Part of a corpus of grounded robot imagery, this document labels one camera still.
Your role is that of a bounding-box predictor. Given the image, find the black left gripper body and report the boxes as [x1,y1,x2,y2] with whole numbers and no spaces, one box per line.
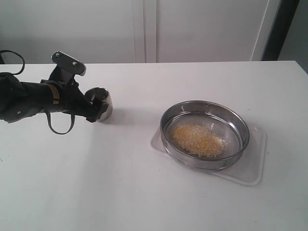
[40,67,94,117]

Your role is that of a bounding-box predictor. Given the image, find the stainless steel cup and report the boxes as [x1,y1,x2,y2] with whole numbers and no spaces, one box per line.
[85,87,113,122]

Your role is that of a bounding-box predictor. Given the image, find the yellow and white grains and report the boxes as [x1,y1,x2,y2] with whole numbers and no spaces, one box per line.
[172,124,225,158]

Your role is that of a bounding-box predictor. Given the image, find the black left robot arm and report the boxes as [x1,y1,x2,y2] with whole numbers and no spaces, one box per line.
[0,67,108,123]

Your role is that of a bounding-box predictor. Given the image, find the round steel mesh sieve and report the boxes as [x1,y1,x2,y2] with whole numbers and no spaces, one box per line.
[159,101,250,171]

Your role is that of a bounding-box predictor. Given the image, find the clear plastic tray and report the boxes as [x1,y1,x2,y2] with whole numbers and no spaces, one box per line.
[150,121,268,186]

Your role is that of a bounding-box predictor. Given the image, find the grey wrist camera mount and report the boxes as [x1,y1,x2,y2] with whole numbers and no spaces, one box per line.
[51,51,86,76]

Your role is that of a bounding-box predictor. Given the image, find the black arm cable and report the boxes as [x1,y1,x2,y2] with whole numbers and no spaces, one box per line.
[0,50,76,135]

